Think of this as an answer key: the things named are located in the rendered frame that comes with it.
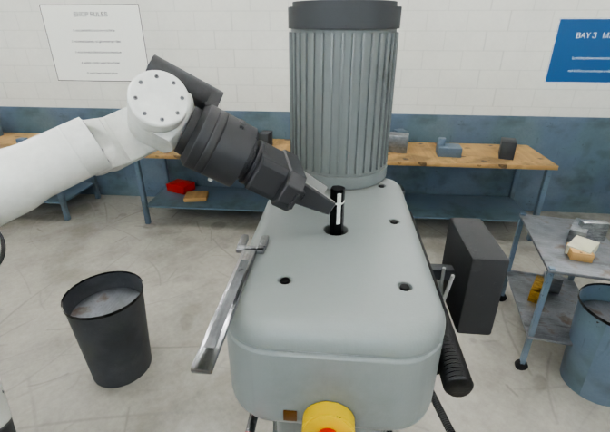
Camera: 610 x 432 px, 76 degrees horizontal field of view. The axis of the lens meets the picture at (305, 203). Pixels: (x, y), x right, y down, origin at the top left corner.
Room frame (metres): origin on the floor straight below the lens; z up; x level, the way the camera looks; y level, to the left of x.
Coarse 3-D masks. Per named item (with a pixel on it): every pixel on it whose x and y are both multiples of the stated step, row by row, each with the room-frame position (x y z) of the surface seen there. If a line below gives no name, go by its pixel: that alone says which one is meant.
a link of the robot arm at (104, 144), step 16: (64, 128) 0.42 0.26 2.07; (80, 128) 0.42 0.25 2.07; (96, 128) 0.47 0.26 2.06; (112, 128) 0.49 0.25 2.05; (128, 128) 0.50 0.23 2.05; (80, 144) 0.41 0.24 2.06; (96, 144) 0.42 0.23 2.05; (112, 144) 0.47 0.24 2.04; (128, 144) 0.49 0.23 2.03; (144, 144) 0.50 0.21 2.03; (96, 160) 0.42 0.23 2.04; (112, 160) 0.45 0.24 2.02; (128, 160) 0.48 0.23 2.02
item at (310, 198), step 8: (304, 192) 0.48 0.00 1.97; (312, 192) 0.49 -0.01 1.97; (320, 192) 0.49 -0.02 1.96; (304, 200) 0.49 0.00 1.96; (312, 200) 0.49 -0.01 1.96; (320, 200) 0.49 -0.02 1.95; (328, 200) 0.49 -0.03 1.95; (312, 208) 0.49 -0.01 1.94; (320, 208) 0.49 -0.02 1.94; (328, 208) 0.49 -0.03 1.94
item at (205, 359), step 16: (240, 240) 0.48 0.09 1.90; (240, 256) 0.44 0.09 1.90; (240, 272) 0.40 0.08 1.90; (240, 288) 0.37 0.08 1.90; (224, 304) 0.34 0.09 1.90; (224, 320) 0.31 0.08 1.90; (208, 336) 0.29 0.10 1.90; (224, 336) 0.29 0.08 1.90; (208, 352) 0.27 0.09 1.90; (192, 368) 0.25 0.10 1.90; (208, 368) 0.25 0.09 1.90
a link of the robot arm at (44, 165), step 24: (24, 144) 0.40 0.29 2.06; (48, 144) 0.40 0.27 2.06; (0, 168) 0.37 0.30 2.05; (24, 168) 0.38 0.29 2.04; (48, 168) 0.39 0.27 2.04; (72, 168) 0.40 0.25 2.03; (0, 192) 0.36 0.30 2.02; (24, 192) 0.37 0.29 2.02; (48, 192) 0.39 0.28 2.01; (0, 216) 0.36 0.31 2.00; (0, 240) 0.39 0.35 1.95
